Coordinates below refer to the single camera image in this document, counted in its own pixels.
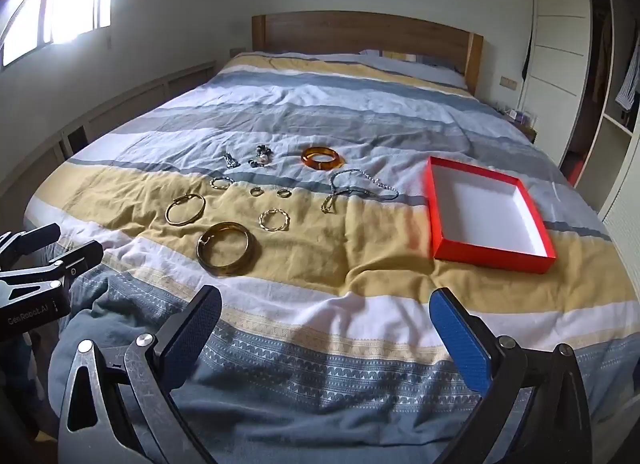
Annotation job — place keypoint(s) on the white wardrobe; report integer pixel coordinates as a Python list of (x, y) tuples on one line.
[(578, 59)]

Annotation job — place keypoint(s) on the red white shallow box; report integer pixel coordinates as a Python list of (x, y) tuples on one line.
[(484, 218)]

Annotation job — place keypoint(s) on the wide gold bangle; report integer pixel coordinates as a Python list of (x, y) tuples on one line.
[(226, 249)]

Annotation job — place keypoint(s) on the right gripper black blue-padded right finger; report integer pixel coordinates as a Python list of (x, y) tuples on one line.
[(555, 424)]

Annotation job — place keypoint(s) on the hanging striped shirt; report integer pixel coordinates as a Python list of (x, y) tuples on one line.
[(627, 93)]

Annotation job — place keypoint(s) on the wooden headboard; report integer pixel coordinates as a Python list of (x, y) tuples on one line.
[(348, 32)]

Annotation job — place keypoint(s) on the wooden nightstand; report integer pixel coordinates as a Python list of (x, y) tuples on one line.
[(529, 132)]

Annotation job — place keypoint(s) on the striped duvet bed cover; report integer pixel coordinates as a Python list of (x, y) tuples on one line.
[(325, 352)]

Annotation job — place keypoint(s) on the silver charm pendant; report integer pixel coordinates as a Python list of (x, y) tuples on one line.
[(230, 161)]

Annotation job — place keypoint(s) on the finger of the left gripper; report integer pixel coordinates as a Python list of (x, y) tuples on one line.
[(70, 265), (14, 246)]

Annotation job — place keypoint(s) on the striped pillow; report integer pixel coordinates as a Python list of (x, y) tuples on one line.
[(418, 66)]

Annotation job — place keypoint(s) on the amber resin bangle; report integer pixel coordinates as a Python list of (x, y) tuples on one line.
[(321, 158)]

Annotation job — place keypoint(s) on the red object in wardrobe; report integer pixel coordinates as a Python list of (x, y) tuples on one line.
[(572, 166)]

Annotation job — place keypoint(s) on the thin gold bangle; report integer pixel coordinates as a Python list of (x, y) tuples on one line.
[(186, 209)]

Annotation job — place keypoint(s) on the items on nightstand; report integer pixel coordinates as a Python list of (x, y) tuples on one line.
[(516, 116)]

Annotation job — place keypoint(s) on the wall switch plate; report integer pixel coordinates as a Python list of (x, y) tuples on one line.
[(508, 83)]

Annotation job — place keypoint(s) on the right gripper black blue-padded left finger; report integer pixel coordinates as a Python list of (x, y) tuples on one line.
[(117, 406)]

